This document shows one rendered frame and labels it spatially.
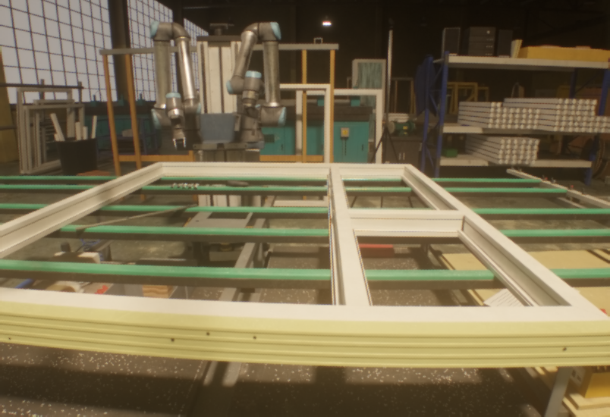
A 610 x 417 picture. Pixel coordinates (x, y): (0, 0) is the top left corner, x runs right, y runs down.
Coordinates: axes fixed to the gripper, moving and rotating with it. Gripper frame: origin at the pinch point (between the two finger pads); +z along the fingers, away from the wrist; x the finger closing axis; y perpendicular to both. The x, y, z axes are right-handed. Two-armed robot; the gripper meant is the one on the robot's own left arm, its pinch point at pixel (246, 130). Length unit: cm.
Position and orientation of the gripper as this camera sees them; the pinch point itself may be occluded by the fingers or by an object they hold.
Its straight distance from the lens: 201.1
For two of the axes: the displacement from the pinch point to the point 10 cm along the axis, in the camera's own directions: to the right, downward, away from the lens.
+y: 8.0, 1.2, -5.9
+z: -1.3, 9.9, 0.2
